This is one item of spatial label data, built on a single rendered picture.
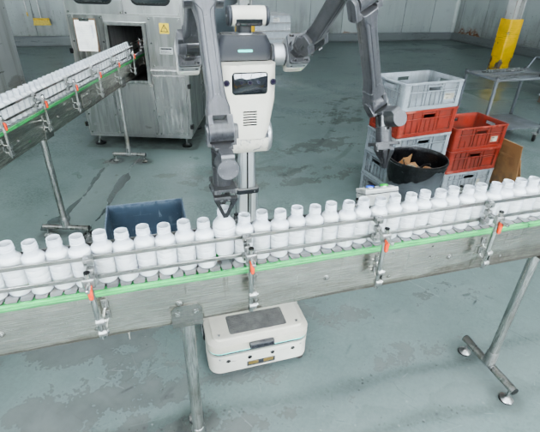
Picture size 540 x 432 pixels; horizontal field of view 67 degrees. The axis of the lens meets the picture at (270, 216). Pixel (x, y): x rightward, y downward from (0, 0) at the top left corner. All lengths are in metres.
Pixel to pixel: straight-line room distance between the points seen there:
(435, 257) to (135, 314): 1.07
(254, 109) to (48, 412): 1.70
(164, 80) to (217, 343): 3.37
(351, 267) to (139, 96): 3.90
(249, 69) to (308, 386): 1.54
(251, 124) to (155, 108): 3.26
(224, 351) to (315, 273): 0.86
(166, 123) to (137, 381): 3.29
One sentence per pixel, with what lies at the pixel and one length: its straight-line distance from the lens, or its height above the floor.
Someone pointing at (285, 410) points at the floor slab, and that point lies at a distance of 2.18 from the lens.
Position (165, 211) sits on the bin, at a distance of 1.86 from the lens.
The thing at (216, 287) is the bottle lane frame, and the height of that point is 0.94.
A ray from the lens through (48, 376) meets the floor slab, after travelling 2.52.
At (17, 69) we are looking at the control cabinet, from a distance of 8.21.
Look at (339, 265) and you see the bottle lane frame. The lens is 1.43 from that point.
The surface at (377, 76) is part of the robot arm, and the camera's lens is 1.52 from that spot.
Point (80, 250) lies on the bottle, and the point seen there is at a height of 1.13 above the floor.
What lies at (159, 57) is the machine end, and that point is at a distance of 4.81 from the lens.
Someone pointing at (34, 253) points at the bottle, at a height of 1.14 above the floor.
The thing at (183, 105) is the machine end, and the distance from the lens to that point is 4.87.
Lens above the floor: 1.80
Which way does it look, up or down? 30 degrees down
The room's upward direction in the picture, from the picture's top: 2 degrees clockwise
